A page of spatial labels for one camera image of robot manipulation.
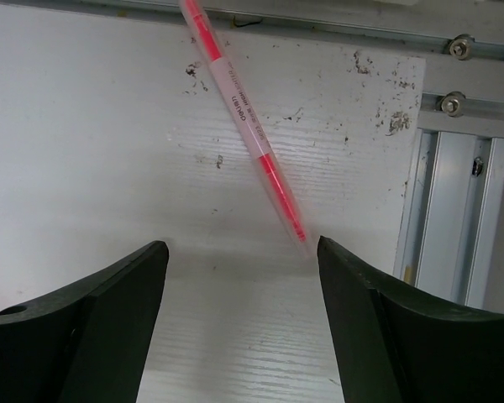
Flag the red translucent highlighter pen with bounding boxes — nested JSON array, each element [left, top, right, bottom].
[[179, 1, 312, 254]]

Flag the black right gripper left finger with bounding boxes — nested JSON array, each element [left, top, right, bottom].
[[0, 241, 169, 402]]

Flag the aluminium rail right side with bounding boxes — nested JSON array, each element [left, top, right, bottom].
[[75, 1, 504, 307]]

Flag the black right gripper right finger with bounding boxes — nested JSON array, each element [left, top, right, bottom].
[[317, 237, 504, 402]]

